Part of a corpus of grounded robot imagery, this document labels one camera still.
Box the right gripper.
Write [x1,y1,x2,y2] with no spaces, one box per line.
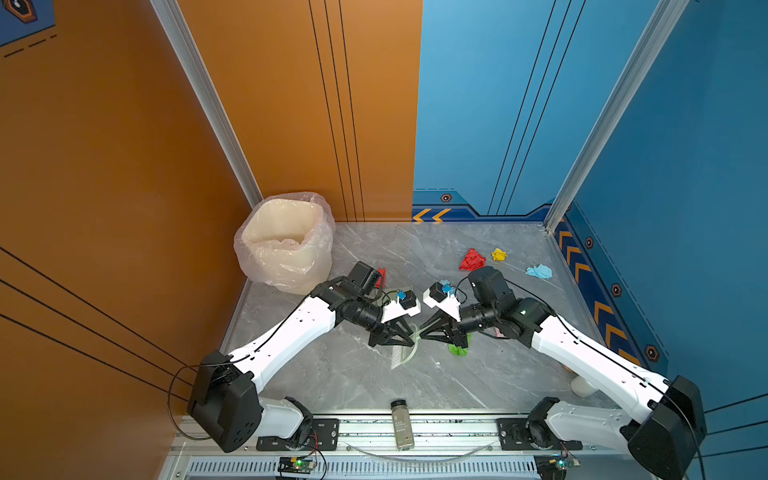
[418,304,498,349]

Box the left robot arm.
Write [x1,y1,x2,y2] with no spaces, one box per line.
[187,262,421,453]

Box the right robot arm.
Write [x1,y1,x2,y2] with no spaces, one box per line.
[420,266,707,479]

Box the green paper scrap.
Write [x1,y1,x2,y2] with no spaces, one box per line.
[448,345,469,357]

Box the red paper scrap strip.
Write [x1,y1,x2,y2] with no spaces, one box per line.
[375,268,386,288]

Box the large red paper scrap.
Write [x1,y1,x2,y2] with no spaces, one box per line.
[459,248,486,271]

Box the yellow paper scrap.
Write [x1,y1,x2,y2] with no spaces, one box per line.
[491,248,508,262]

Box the glass jar black lid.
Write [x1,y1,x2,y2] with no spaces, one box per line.
[391,399,415,451]

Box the light blue paper scrap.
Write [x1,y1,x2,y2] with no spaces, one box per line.
[526,264,553,279]

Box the trash bin with plastic bag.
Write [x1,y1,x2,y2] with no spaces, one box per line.
[234,192,335,295]

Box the white bottle green cap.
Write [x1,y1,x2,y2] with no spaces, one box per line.
[570,376,599,398]

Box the left green circuit board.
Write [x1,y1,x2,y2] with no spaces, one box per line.
[276,456,318,479]

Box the green circuit board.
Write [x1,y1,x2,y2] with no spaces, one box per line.
[276,456,318,479]
[534,456,581,480]

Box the right green circuit board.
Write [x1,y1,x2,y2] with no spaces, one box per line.
[534,456,581,480]

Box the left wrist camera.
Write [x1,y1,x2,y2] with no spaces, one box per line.
[381,290,421,323]

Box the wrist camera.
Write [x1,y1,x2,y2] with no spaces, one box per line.
[422,281,461,321]
[381,290,421,323]

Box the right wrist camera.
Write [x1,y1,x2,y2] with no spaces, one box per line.
[422,281,461,321]

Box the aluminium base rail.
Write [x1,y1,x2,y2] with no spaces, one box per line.
[313,409,623,460]

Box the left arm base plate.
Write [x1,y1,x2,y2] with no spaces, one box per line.
[256,418,340,452]

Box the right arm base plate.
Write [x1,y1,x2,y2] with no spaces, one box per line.
[496,418,583,451]

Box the white cable duct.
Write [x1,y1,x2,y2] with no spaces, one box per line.
[178,456,541,479]

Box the aluminium corner post right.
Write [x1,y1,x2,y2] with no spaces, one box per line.
[543,0,689,234]

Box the aluminium corner post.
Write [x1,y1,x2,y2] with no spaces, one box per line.
[543,0,689,234]
[150,0,263,207]

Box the aluminium corner post left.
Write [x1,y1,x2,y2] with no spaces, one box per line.
[150,0,263,207]

